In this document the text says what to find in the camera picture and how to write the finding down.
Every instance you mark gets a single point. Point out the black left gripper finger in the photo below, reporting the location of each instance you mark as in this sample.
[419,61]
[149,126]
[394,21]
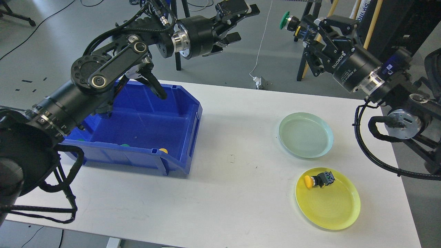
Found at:
[230,12]
[221,43]

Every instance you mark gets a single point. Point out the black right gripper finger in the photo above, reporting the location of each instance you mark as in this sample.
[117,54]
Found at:
[318,56]
[340,30]

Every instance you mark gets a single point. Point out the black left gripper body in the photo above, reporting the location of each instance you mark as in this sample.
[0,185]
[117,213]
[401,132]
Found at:
[201,34]

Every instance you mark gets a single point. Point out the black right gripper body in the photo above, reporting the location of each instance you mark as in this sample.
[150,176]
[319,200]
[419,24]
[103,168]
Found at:
[357,69]

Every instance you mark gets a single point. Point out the green push button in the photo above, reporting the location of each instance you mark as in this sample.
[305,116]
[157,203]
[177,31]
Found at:
[293,24]

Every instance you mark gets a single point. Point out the yellow push button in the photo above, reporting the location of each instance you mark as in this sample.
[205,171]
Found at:
[321,179]

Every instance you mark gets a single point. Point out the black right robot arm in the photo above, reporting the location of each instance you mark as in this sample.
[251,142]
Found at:
[411,113]

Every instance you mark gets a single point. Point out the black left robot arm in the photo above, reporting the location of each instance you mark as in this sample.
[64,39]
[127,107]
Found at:
[36,168]

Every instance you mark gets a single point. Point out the light green plate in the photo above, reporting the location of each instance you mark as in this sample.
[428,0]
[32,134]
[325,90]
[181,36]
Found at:
[305,135]

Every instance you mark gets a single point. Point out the yellow plate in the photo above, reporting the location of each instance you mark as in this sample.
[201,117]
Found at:
[333,207]

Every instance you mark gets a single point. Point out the black tripod stand left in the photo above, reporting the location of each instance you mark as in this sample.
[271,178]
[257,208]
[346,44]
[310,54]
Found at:
[182,46]

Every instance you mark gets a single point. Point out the white printed bag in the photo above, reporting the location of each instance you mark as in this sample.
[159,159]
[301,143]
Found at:
[362,10]

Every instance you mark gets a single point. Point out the wooden pole middle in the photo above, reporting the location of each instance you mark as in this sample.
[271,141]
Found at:
[355,9]

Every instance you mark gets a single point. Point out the wooden pole right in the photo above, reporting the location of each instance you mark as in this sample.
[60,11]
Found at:
[372,24]

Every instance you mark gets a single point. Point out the white power adapter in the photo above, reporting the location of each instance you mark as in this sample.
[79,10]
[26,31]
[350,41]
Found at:
[260,83]

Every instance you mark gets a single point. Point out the black computer tower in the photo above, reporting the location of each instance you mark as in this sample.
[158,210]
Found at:
[403,24]

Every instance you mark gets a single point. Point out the black office chair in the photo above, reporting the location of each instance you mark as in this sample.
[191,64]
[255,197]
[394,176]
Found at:
[432,65]

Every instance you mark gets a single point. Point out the blue plastic storage bin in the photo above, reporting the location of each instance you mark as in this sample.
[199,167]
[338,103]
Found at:
[146,123]

